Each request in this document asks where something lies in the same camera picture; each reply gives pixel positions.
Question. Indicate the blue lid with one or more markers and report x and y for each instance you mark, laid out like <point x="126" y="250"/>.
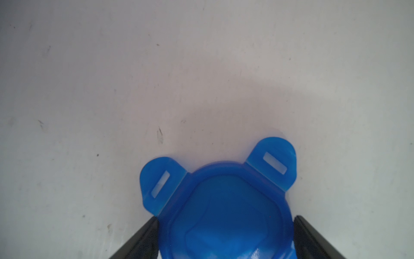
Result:
<point x="224" y="210"/>

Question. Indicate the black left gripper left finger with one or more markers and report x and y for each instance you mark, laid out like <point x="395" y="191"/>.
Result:
<point x="143" y="244"/>

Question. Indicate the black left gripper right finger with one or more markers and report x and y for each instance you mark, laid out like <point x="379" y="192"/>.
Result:
<point x="310" y="244"/>

